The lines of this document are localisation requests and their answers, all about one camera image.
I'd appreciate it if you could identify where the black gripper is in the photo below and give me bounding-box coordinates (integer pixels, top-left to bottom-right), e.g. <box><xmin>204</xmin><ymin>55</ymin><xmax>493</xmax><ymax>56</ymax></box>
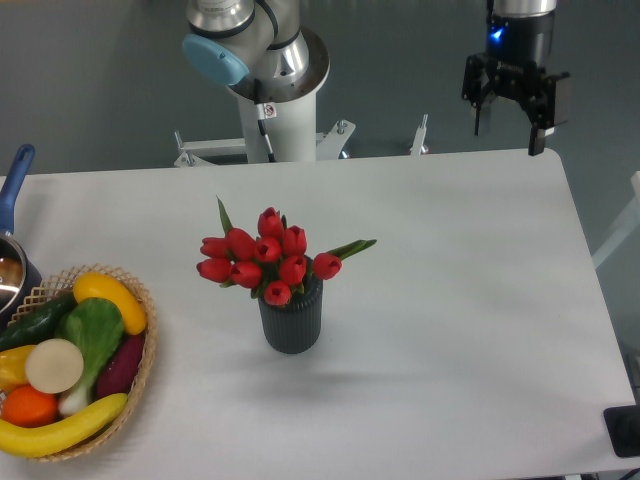
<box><xmin>461</xmin><ymin>16</ymin><xmax>571</xmax><ymax>156</ymax></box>

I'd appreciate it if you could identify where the red tulip bouquet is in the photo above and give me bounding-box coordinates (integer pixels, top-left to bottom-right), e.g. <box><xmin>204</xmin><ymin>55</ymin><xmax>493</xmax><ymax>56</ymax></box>
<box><xmin>196</xmin><ymin>200</ymin><xmax>377</xmax><ymax>309</ymax></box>

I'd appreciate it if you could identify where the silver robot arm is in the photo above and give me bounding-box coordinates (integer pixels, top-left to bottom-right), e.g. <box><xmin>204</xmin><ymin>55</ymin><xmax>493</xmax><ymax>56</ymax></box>
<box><xmin>179</xmin><ymin>1</ymin><xmax>571</xmax><ymax>163</ymax></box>

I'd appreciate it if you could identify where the dark ribbed vase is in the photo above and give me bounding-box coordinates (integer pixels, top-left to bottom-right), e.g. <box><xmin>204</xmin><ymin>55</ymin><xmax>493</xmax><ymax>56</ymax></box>
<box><xmin>258</xmin><ymin>256</ymin><xmax>323</xmax><ymax>354</ymax></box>

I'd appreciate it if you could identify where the black device at table edge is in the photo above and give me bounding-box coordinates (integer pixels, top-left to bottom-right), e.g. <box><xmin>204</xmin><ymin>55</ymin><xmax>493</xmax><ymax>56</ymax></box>
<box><xmin>603</xmin><ymin>405</ymin><xmax>639</xmax><ymax>458</ymax></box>

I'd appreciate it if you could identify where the yellow squash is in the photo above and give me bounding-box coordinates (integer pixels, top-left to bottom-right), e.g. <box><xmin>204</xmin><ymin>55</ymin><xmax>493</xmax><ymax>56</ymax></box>
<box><xmin>72</xmin><ymin>271</ymin><xmax>147</xmax><ymax>335</ymax></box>

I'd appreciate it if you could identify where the green bok choy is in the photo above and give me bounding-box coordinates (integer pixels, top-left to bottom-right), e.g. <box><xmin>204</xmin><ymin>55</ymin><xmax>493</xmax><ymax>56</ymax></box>
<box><xmin>55</xmin><ymin>297</ymin><xmax>124</xmax><ymax>417</ymax></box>

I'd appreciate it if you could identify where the purple sweet potato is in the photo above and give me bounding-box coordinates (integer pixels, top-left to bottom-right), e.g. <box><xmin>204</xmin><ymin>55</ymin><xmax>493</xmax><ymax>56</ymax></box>
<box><xmin>95</xmin><ymin>335</ymin><xmax>144</xmax><ymax>399</ymax></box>

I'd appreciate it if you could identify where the woven wicker basket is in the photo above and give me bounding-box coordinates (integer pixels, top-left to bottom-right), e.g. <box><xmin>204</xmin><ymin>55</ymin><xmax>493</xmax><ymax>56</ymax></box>
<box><xmin>1</xmin><ymin>264</ymin><xmax>157</xmax><ymax>461</ymax></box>

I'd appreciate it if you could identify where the green cucumber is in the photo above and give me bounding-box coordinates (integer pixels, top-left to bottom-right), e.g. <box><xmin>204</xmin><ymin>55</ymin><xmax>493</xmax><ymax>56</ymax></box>
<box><xmin>1</xmin><ymin>292</ymin><xmax>77</xmax><ymax>351</ymax></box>

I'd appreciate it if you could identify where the beige round radish slice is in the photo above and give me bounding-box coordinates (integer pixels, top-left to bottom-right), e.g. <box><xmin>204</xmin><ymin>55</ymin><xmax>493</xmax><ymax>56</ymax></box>
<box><xmin>25</xmin><ymin>338</ymin><xmax>84</xmax><ymax>394</ymax></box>

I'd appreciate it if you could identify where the yellow bell pepper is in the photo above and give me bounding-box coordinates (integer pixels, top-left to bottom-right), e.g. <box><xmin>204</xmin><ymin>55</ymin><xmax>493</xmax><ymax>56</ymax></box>
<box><xmin>0</xmin><ymin>345</ymin><xmax>35</xmax><ymax>392</ymax></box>

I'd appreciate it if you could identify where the yellow banana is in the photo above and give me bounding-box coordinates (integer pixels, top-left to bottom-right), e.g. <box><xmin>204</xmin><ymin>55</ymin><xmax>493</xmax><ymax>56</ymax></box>
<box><xmin>1</xmin><ymin>393</ymin><xmax>128</xmax><ymax>459</ymax></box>

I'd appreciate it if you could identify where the orange fruit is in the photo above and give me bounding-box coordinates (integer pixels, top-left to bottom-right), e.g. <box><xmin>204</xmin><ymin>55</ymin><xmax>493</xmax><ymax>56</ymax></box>
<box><xmin>1</xmin><ymin>385</ymin><xmax>58</xmax><ymax>428</ymax></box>

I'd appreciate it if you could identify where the white frame at right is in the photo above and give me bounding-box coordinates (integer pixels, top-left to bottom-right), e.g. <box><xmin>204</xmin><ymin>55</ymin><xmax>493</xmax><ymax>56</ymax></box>
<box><xmin>592</xmin><ymin>171</ymin><xmax>639</xmax><ymax>269</ymax></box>

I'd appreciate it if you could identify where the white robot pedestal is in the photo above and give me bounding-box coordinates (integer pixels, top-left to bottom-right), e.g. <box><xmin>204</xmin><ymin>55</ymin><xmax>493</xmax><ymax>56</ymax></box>
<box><xmin>230</xmin><ymin>27</ymin><xmax>330</xmax><ymax>164</ymax></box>

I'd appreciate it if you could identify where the black cable on pedestal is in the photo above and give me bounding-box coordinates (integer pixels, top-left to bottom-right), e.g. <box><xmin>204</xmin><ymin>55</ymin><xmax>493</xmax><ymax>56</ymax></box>
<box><xmin>252</xmin><ymin>78</ymin><xmax>278</xmax><ymax>163</ymax></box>

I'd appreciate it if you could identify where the white metal base frame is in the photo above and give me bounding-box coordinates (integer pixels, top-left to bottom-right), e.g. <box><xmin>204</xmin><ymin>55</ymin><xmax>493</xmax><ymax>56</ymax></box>
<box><xmin>173</xmin><ymin>113</ymin><xmax>429</xmax><ymax>167</ymax></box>

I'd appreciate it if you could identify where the blue handled saucepan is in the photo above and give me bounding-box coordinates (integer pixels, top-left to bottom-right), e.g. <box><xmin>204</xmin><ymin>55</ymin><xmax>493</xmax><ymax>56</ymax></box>
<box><xmin>1</xmin><ymin>144</ymin><xmax>42</xmax><ymax>330</ymax></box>

